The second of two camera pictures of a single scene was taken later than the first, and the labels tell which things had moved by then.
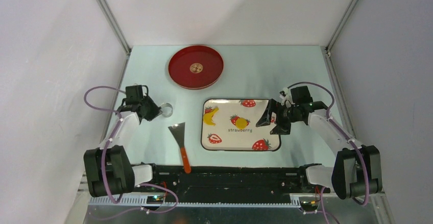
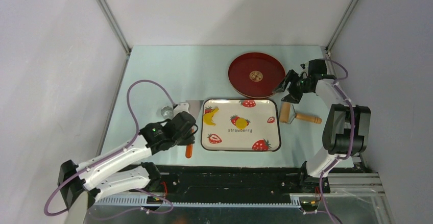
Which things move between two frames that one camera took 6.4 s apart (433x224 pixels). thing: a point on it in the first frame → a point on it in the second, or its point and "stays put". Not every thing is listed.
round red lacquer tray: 195,67 → 256,75
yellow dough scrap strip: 207,117 stays put
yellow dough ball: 241,123 stays put
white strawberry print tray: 230,124 stays put
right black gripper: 281,128 → 282,87
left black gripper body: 151,109 → 184,140
